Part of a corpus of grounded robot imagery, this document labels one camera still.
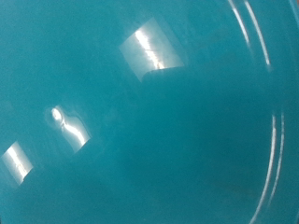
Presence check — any blue plate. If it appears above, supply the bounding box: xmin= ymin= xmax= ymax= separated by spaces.
xmin=0 ymin=0 xmax=299 ymax=224

